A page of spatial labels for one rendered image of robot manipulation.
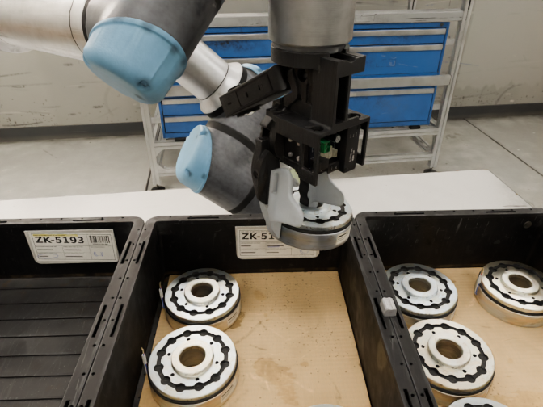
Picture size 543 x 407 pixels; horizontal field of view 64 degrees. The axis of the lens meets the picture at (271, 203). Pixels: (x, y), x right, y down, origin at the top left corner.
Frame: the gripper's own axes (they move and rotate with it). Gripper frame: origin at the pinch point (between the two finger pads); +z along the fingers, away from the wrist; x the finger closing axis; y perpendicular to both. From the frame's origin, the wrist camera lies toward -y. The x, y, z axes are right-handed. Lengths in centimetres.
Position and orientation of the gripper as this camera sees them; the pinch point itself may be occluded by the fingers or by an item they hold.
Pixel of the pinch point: (288, 217)
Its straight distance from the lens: 51.4
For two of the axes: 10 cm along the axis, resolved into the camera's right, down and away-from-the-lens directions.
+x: 7.7, -3.4, 5.5
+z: 0.0, 8.5, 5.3
